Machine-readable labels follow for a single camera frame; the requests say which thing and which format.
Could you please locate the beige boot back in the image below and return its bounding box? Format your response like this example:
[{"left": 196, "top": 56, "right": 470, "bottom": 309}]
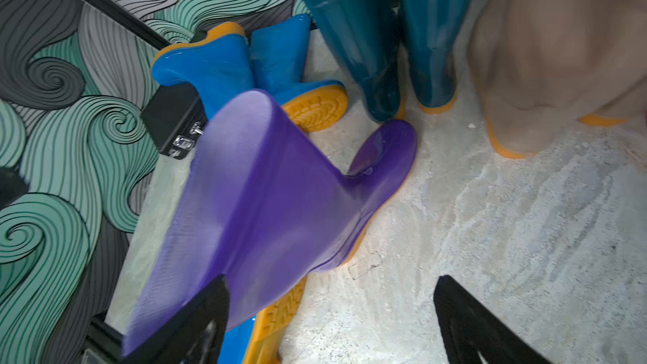
[{"left": 468, "top": 0, "right": 646, "bottom": 158}]

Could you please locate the black case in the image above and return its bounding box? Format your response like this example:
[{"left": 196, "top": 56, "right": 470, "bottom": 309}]
[{"left": 141, "top": 84, "right": 207, "bottom": 160}]

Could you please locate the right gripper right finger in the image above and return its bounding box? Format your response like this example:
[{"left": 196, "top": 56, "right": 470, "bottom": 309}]
[{"left": 433, "top": 276, "right": 548, "bottom": 363}]

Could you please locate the teal boot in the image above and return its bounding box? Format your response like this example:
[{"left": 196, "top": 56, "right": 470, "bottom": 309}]
[
  {"left": 399, "top": 0, "right": 471, "bottom": 114},
  {"left": 303, "top": 0, "right": 402, "bottom": 123}
]

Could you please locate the teal boot back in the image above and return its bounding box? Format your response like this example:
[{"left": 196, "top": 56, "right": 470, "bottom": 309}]
[{"left": 303, "top": 0, "right": 402, "bottom": 123}]

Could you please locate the purple boot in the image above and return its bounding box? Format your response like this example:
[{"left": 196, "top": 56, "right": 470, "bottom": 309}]
[{"left": 123, "top": 90, "right": 417, "bottom": 355}]

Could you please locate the large blue boot front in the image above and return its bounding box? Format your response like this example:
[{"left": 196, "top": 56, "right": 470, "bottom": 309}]
[{"left": 217, "top": 277, "right": 307, "bottom": 364}]

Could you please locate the small blue boot orange sole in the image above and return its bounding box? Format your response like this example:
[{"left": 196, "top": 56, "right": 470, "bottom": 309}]
[{"left": 250, "top": 14, "right": 348, "bottom": 132}]

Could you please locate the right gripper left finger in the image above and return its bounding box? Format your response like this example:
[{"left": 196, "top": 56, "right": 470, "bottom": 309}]
[{"left": 121, "top": 275, "right": 230, "bottom": 364}]

